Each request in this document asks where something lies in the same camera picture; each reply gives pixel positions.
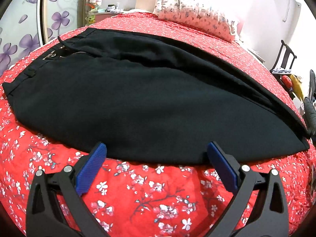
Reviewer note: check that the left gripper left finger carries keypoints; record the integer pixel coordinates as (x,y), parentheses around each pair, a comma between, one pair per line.
(55,206)

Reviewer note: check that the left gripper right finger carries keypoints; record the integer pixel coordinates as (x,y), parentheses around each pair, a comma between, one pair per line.
(269,215)

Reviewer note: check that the black pants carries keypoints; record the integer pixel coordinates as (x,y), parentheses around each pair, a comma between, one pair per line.
(151,99)

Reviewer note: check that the red floral bedspread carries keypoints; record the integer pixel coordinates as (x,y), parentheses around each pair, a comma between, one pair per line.
(130,199)

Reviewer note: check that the yellow toy on chair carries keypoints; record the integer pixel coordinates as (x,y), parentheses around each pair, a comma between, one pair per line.
(296,85)

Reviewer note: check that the red item on chair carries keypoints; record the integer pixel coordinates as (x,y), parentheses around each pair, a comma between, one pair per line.
(286,80)

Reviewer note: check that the black wooden chair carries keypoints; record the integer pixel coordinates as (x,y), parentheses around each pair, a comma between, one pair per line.
(283,65)

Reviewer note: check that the wardrobe with purple flowers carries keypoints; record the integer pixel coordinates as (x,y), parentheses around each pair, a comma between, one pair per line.
(28,24)

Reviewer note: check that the left nightstand with clutter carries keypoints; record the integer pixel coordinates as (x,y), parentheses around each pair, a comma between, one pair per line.
(97,15)

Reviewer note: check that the floral white pillow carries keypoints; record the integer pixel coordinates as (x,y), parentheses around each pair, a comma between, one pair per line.
(197,14)

